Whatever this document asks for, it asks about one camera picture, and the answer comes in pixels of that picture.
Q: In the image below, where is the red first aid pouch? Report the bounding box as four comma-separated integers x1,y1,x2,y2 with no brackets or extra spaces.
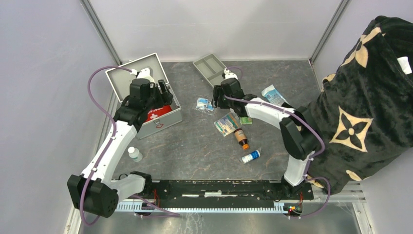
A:
145,105,172,122

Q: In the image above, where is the blue plasters bag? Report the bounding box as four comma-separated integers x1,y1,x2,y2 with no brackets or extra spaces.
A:
195,97,214,113

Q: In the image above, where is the bandage box packet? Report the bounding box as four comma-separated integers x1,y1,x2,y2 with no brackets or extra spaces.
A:
214,112,239,137

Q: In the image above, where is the green small box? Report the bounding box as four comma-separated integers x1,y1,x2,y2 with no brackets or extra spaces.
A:
240,117,253,125

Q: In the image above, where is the grey divider tray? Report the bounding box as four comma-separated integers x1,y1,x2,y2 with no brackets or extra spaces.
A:
193,53,227,87

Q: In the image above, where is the brown medicine bottle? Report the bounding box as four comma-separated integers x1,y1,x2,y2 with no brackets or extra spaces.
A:
233,128,250,150

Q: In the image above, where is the grey metal case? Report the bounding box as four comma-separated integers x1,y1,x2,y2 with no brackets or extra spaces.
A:
105,53,183,139

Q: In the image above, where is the blue white gauze packet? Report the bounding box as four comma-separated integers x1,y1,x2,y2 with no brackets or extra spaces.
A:
261,85,288,106

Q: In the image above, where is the clear white plastic bottle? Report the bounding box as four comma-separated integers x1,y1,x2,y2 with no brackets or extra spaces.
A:
128,147,143,162

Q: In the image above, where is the white blue small bottle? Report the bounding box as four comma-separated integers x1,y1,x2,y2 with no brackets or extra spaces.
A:
241,150,261,164

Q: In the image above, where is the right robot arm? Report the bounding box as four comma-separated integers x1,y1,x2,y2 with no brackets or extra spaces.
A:
211,78,325,199

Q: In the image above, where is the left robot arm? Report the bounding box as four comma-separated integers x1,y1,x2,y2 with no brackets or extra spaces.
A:
67,78,173,219

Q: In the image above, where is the black floral blanket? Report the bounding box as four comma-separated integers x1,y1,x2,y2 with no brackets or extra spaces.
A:
308,16,413,194

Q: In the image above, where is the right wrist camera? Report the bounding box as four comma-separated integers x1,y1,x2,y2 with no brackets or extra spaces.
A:
222,68,238,79

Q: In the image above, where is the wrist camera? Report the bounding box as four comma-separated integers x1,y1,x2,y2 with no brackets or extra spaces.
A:
222,68,238,79
130,67,155,83

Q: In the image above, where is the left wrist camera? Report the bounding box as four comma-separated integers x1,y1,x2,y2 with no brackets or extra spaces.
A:
130,67,155,83

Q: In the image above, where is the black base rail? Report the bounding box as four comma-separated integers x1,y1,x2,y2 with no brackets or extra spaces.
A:
140,179,314,209

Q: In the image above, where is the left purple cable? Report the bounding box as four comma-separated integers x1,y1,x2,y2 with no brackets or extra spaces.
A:
79,66,134,226

